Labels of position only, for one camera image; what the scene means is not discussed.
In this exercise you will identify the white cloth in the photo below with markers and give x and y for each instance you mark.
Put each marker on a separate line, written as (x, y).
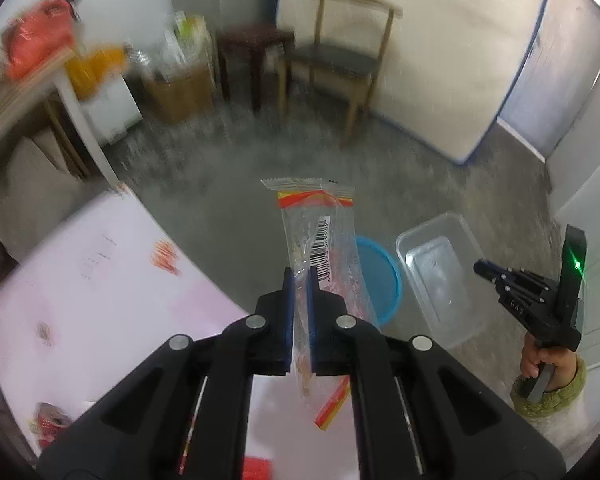
(30, 185)

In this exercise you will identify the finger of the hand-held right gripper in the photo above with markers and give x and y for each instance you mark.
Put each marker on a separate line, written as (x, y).
(505, 276)
(522, 302)

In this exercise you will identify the wooden chair dark seat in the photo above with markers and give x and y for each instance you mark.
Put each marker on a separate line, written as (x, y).
(330, 57)

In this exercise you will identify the person's right hand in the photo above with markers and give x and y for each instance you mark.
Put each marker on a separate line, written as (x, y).
(529, 360)

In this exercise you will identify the cardboard box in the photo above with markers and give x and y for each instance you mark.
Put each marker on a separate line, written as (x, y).
(180, 95)

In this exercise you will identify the yellow plastic bag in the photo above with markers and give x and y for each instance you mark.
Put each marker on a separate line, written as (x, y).
(92, 67)

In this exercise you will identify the blue plastic basket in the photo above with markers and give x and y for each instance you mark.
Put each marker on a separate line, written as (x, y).
(385, 275)

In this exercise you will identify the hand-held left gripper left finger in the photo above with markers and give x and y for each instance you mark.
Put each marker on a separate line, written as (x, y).
(290, 320)

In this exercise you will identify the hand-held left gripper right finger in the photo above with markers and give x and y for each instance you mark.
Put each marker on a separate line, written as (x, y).
(311, 320)

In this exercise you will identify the dark wooden stool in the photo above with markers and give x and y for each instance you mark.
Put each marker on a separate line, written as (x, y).
(252, 35)

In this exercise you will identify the clear snack wrapper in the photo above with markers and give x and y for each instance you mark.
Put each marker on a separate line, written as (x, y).
(315, 230)

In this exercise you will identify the red plastic bag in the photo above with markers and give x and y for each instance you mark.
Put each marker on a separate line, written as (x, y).
(35, 40)

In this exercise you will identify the clear plastic container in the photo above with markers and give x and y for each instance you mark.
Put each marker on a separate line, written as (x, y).
(440, 280)

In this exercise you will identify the white side table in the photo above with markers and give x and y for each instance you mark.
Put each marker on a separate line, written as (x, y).
(75, 105)

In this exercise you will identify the person's right forearm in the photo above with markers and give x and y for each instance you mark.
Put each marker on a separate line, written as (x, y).
(555, 402)

